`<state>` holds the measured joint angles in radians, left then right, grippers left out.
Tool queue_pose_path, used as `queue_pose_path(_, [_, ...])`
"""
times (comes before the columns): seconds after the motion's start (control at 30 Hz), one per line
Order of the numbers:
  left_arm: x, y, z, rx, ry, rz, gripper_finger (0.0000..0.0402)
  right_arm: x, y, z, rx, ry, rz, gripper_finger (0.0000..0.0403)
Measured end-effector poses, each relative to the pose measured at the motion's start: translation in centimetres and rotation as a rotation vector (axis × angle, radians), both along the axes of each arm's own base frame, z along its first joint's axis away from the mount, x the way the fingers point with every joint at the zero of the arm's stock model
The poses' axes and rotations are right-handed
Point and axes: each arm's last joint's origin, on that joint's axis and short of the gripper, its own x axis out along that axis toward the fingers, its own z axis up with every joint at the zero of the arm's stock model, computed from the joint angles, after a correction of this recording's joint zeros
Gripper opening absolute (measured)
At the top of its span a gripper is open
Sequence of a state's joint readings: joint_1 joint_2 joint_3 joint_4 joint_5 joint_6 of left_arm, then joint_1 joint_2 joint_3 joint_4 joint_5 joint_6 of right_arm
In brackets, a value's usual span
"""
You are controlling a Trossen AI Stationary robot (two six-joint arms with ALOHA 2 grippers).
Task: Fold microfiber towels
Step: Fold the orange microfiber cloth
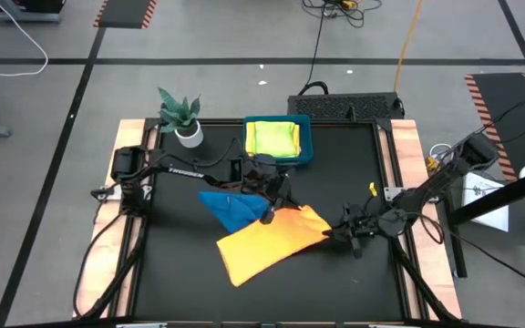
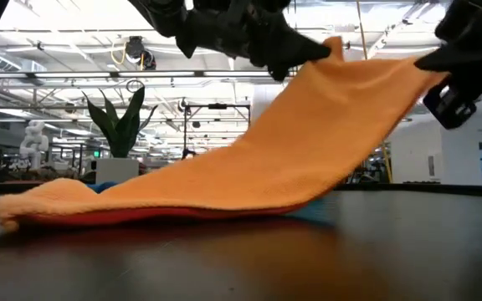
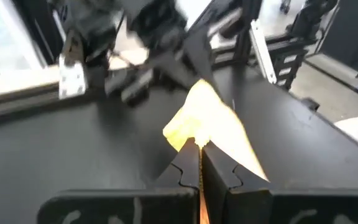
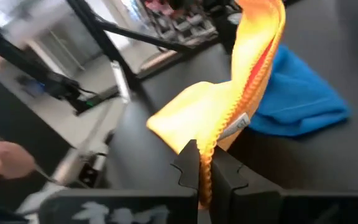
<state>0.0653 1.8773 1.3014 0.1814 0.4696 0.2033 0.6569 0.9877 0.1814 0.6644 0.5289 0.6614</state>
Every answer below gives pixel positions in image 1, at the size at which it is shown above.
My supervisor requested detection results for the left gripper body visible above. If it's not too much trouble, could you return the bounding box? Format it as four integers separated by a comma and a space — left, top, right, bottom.
252, 164, 294, 226

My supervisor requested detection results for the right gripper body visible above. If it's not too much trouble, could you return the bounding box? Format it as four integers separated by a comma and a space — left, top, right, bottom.
339, 203, 381, 260

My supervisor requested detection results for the orange microfiber towel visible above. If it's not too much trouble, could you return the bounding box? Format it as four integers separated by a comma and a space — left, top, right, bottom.
215, 204, 333, 288

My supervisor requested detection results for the green microfiber towel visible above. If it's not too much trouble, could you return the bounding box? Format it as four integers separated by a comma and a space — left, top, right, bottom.
253, 120, 296, 159

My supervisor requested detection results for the blue microfiber towel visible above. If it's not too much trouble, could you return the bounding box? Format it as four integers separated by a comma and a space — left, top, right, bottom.
197, 190, 273, 234

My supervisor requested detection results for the yellow microfiber towel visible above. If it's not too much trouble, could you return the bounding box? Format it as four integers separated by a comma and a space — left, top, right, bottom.
245, 120, 301, 159

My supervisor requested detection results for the teal plastic bin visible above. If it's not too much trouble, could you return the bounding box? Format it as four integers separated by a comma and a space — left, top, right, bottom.
242, 114, 314, 166

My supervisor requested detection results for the potted plant in white pot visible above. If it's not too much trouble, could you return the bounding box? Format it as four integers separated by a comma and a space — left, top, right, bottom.
157, 87, 205, 150

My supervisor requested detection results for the black perforated computer case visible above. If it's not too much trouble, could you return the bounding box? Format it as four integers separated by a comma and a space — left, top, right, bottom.
286, 92, 406, 120

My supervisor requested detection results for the light wooden table board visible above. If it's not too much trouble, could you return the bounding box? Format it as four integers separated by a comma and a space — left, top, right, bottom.
389, 118, 463, 320
73, 118, 159, 320

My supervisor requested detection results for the black stand pole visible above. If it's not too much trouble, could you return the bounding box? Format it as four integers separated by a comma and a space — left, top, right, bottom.
444, 200, 469, 280

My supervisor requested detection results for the white paper sheet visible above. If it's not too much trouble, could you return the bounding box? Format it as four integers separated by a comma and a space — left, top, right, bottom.
462, 171, 510, 233

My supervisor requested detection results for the black metal beam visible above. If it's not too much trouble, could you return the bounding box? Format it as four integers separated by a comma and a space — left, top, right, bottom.
447, 167, 525, 227

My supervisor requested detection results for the black mat with striped edges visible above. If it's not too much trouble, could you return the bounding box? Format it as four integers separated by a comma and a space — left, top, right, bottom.
465, 72, 525, 181
93, 0, 159, 30

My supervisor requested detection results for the grey desk base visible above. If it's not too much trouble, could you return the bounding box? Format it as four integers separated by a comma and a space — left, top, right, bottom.
0, 0, 66, 25

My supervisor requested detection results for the black aluminium table frame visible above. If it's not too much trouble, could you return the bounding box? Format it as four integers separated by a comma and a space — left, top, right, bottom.
115, 117, 433, 328

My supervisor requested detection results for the black diagonal frame strut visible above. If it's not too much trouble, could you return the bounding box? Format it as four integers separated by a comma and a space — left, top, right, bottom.
79, 218, 149, 320
387, 236, 458, 323

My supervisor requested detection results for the white coiled cable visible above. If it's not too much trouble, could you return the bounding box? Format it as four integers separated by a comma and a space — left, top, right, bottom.
428, 142, 456, 161

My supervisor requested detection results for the black hanging cable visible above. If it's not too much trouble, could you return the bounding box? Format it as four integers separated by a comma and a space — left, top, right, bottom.
297, 4, 332, 97

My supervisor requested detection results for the black floor cable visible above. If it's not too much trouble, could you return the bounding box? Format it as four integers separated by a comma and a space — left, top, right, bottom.
419, 213, 525, 293

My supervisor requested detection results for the tangled black cable bundle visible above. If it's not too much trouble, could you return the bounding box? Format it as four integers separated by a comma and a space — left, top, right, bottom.
302, 0, 383, 29

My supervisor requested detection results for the thin black cable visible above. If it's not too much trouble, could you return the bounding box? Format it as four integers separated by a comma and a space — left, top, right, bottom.
442, 84, 525, 159

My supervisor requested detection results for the yellow hanging cable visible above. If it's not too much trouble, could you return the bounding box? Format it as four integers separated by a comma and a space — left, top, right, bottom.
393, 0, 425, 94

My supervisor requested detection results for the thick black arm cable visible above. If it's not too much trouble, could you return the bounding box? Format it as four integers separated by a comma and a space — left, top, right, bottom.
73, 211, 125, 319

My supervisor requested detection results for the white floor cable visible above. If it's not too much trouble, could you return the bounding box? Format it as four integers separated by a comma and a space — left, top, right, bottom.
0, 0, 49, 77

